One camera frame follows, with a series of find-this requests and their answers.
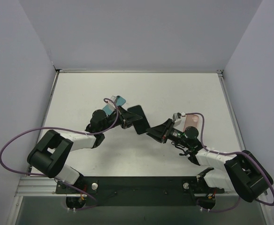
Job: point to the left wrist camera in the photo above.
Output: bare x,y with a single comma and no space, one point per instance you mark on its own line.
113,100

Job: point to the aluminium table frame rail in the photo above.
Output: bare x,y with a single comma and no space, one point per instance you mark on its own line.
124,153

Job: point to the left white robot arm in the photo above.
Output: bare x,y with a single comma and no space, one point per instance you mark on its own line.
51,152

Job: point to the teal phone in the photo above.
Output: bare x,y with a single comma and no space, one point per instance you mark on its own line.
109,107

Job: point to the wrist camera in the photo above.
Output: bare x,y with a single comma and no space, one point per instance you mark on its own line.
177,118
113,100

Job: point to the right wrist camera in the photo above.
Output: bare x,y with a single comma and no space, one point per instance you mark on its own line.
177,118

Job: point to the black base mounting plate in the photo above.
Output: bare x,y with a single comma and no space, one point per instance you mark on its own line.
146,191

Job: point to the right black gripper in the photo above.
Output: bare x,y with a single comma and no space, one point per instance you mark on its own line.
166,131

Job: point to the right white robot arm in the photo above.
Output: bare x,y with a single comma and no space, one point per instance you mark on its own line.
240,172

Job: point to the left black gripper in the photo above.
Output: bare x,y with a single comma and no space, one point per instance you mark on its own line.
123,118

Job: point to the black phone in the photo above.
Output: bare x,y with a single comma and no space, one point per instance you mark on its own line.
142,124

